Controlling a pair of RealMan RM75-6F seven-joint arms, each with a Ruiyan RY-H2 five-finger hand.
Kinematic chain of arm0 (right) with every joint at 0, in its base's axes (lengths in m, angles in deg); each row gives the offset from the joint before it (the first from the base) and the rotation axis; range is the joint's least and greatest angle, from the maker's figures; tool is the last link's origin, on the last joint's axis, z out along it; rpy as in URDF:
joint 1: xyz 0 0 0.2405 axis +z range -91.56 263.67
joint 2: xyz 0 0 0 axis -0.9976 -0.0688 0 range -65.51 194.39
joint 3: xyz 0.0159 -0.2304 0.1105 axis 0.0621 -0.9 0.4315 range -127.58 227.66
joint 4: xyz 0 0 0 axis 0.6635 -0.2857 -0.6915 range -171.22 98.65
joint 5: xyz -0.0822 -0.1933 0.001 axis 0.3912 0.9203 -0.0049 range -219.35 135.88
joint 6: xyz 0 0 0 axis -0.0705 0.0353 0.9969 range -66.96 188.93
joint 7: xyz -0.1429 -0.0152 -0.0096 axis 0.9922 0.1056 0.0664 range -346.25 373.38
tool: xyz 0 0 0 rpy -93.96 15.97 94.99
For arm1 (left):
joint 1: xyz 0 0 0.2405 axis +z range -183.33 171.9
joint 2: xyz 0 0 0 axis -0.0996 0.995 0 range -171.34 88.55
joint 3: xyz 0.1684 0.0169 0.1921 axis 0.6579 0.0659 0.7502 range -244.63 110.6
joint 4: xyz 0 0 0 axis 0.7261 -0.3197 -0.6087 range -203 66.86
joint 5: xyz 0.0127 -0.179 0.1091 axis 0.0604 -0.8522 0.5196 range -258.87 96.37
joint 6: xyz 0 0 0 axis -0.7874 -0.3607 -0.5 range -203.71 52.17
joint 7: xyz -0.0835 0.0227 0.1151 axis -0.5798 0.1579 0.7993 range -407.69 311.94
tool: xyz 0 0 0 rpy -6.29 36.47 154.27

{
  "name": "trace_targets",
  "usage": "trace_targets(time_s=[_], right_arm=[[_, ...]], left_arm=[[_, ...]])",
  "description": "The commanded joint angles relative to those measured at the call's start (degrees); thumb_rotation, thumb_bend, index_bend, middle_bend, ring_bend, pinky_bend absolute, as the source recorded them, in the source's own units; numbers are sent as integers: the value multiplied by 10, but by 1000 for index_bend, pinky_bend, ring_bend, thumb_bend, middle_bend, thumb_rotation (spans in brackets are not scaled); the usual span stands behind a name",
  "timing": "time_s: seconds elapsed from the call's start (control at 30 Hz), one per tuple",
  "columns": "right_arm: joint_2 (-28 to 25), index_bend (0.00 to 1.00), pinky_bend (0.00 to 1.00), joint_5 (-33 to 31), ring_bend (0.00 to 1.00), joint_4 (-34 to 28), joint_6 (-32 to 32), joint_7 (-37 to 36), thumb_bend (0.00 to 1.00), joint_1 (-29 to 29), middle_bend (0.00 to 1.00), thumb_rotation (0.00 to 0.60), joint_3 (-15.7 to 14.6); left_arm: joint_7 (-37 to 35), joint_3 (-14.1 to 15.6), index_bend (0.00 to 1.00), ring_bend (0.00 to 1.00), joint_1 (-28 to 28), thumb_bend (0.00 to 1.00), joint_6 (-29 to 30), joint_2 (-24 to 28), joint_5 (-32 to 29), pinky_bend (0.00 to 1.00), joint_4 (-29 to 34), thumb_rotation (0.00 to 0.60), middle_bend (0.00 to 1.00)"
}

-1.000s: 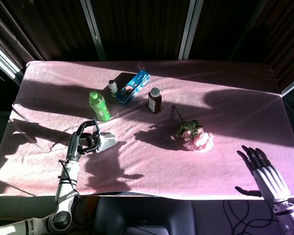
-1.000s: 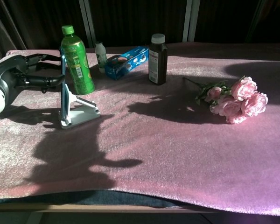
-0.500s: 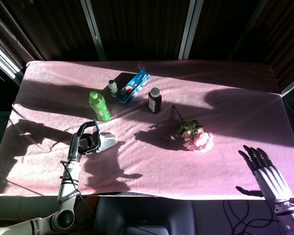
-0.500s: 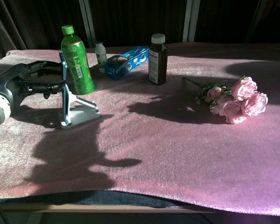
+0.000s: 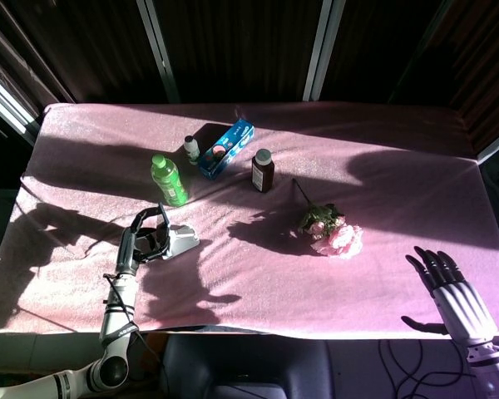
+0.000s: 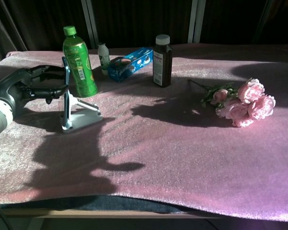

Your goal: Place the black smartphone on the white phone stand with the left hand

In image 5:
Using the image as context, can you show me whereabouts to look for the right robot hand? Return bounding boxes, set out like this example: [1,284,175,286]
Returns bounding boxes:
[401,245,498,347]

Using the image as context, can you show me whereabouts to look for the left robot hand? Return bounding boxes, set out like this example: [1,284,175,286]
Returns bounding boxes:
[115,202,172,278]

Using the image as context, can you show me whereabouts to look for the green plastic bottle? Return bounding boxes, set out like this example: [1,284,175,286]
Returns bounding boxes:
[150,154,190,208]

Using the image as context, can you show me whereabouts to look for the small white bottle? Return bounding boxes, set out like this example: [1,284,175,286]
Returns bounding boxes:
[183,135,201,165]

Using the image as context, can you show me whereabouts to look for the blue toothpaste box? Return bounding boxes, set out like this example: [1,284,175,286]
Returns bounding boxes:
[196,118,256,181]

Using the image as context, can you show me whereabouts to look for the pink tablecloth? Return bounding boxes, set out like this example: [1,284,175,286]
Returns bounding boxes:
[0,101,499,340]

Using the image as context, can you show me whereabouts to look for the brown medicine bottle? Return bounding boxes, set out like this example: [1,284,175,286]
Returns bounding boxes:
[250,148,275,195]

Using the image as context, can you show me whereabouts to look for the pink artificial flower bouquet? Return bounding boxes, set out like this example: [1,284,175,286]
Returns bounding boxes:
[291,178,364,260]

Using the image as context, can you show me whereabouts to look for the dark office chair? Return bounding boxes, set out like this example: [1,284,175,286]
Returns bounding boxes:
[157,333,333,399]

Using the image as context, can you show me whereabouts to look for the black floor cables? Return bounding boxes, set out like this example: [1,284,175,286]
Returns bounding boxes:
[376,338,477,399]

